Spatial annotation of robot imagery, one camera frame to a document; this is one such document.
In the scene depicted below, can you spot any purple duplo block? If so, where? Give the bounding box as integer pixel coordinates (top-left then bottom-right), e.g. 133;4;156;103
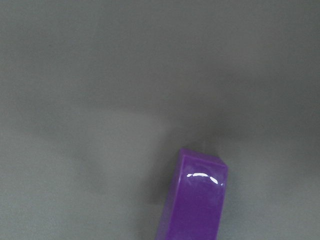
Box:
155;148;228;240

